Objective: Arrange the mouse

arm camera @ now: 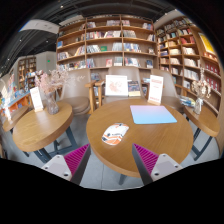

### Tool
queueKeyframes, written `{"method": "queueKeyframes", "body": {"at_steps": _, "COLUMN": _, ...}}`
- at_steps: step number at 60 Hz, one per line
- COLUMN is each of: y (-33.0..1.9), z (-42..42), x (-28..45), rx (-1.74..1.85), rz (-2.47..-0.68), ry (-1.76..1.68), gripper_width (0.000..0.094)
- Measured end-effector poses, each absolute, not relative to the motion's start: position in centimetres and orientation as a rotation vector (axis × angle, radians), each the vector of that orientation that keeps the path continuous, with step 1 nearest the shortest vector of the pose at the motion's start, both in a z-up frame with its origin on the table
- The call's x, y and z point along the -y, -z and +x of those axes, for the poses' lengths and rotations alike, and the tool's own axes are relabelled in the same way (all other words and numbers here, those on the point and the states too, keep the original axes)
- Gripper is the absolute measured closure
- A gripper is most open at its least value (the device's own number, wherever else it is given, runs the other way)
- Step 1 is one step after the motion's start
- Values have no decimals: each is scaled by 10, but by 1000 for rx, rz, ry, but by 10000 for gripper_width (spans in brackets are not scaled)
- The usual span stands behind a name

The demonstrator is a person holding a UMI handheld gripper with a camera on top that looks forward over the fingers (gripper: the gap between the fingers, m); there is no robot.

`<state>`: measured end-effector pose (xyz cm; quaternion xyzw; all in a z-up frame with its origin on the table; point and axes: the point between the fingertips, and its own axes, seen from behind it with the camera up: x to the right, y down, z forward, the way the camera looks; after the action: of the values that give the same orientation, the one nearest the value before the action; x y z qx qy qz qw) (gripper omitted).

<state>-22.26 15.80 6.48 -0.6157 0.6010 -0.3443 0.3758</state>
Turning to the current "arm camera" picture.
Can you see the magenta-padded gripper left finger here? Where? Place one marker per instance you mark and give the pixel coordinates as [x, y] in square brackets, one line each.
[77, 159]

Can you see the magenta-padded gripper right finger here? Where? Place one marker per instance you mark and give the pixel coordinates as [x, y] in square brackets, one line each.
[146, 159]

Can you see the white orange patterned computer mouse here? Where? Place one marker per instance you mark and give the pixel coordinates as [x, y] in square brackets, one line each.
[115, 134]

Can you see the pink blue gradient mouse pad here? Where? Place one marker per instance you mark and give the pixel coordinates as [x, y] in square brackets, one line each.
[152, 115]

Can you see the round wooden side table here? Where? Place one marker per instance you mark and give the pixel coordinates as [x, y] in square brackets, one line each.
[15, 119]
[203, 121]
[40, 130]

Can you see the glass vase with pink flowers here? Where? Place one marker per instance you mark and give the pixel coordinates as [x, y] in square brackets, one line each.
[51, 105]

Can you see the beige wooden armchair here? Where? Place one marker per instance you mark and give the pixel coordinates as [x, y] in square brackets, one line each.
[120, 70]
[76, 98]
[171, 98]

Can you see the white red standing sign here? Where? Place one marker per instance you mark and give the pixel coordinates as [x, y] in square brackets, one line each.
[155, 89]

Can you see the stack of colourful books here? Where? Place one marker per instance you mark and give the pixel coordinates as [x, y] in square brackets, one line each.
[187, 101]

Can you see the dark blue book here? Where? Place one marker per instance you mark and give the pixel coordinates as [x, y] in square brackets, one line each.
[134, 88]

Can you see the small white table sign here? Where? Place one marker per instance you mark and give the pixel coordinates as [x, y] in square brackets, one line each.
[36, 99]

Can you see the white picture board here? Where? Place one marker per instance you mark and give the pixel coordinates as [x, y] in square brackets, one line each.
[116, 85]

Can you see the small distant wooden bookshelf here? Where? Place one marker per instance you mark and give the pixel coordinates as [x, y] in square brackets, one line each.
[26, 68]

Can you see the tall wooden bookshelf with poster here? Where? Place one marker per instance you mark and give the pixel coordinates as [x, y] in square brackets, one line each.
[193, 63]

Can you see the wide wooden bookshelf with books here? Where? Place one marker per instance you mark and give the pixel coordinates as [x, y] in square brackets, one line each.
[100, 41]

